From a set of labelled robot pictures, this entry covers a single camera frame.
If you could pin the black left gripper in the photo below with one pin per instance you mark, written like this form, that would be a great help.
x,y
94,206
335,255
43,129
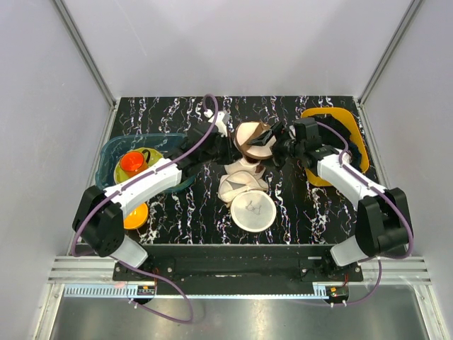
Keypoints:
x,y
232,154

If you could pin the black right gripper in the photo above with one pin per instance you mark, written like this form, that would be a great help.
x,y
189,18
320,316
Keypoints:
x,y
266,137

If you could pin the cream laundry bag brown trim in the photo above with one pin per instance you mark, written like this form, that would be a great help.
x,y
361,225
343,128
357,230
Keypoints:
x,y
252,155

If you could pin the dark maroon bra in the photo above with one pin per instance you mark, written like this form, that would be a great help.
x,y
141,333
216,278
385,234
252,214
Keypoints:
x,y
255,165

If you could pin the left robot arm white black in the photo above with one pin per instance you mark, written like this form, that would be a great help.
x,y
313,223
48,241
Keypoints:
x,y
99,219

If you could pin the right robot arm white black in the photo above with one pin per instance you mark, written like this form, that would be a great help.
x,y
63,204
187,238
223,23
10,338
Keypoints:
x,y
383,220

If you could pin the white mesh laundry bag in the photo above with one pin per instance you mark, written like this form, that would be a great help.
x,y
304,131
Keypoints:
x,y
251,208

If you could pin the yellow plastic bin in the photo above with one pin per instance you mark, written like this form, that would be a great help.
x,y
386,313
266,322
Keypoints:
x,y
343,122

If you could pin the yellow-green plate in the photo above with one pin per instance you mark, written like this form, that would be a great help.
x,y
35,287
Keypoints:
x,y
151,155

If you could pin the black garment in bin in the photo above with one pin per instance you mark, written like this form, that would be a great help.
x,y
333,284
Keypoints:
x,y
332,139

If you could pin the orange translucent cup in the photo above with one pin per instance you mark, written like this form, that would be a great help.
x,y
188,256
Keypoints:
x,y
133,163

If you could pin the orange bowl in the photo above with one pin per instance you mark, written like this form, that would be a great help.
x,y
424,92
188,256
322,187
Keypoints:
x,y
137,218

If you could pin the teal transparent plastic container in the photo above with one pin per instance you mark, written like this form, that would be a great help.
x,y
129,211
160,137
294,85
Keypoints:
x,y
118,146

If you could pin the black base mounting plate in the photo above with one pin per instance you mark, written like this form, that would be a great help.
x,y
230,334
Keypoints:
x,y
248,269

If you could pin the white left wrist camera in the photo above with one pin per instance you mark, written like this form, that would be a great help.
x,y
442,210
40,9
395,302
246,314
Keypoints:
x,y
220,122

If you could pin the aluminium frame post right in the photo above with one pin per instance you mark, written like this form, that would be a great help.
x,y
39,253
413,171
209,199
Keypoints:
x,y
401,29

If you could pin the aluminium frame post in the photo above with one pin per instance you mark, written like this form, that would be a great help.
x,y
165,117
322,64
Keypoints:
x,y
401,29
82,48

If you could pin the aluminium front rail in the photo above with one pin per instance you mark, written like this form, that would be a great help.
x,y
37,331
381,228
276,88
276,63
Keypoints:
x,y
92,277

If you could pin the aluminium frame post left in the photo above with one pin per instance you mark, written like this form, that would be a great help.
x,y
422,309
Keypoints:
x,y
82,48

